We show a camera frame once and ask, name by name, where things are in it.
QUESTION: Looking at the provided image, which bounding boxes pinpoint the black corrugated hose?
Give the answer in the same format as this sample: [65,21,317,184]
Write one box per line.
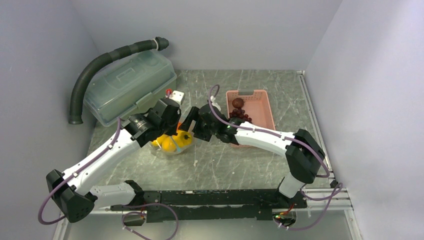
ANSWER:
[68,36,170,125]

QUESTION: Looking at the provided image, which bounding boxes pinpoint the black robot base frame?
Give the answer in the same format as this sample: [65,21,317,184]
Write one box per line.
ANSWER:
[110,189,308,223]

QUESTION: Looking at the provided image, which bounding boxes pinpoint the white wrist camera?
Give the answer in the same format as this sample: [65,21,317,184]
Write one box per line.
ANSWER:
[209,95,222,112]
[165,88,185,105]

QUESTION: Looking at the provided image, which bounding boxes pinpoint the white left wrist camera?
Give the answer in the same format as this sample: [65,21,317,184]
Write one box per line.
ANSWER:
[165,88,185,105]

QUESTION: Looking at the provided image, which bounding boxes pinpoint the yellow lemon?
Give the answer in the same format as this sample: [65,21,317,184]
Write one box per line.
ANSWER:
[161,136,177,153]

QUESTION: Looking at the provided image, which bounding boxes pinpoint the pink plastic basket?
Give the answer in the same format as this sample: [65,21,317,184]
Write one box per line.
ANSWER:
[225,89,276,148]

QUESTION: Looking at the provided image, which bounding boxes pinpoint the clear zip top bag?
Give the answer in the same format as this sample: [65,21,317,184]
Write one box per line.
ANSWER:
[148,115,196,155]

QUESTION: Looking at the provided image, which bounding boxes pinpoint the dark purple grape bunch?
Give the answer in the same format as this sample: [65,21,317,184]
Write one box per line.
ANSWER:
[229,108,252,123]

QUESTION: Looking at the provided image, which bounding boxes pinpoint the aluminium rail frame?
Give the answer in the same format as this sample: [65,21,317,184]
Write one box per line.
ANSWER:
[52,188,362,240]

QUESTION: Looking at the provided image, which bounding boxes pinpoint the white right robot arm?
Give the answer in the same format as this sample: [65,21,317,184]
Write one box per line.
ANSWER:
[178,104,330,208]

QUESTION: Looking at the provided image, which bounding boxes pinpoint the yellow bell pepper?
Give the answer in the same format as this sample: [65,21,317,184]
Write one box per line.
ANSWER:
[174,130,193,148]

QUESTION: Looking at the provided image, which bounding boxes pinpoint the grey green storage box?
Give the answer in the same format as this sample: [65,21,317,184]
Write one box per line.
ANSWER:
[84,50,177,127]

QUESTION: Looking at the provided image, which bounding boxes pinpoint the yellow mango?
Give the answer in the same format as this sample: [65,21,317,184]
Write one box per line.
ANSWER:
[151,134,168,148]

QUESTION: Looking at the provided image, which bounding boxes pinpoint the dark red passion fruit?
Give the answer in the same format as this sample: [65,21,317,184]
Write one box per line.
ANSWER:
[231,97,245,109]

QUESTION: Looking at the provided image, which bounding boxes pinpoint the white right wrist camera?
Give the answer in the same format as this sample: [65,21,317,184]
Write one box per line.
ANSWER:
[209,95,222,112]

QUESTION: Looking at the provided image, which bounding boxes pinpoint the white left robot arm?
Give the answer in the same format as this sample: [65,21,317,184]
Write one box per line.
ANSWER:
[46,95,184,223]

